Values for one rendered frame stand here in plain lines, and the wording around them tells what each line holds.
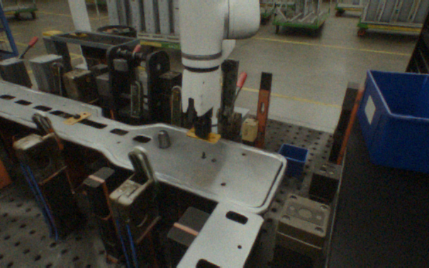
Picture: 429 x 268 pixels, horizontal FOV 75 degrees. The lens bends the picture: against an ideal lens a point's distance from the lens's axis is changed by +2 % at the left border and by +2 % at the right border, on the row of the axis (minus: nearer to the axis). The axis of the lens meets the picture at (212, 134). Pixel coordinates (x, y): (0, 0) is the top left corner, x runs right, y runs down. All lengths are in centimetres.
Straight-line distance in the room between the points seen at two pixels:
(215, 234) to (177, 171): 20
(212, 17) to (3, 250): 90
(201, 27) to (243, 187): 35
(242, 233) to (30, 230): 75
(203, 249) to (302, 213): 18
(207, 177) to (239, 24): 34
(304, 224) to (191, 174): 29
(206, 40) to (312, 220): 37
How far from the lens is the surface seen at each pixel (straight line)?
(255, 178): 67
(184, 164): 71
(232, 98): 77
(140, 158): 56
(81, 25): 476
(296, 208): 53
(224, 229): 56
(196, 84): 57
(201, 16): 54
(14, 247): 108
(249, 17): 56
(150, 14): 547
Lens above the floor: 143
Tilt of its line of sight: 32 degrees down
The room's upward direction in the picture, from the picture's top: straight up
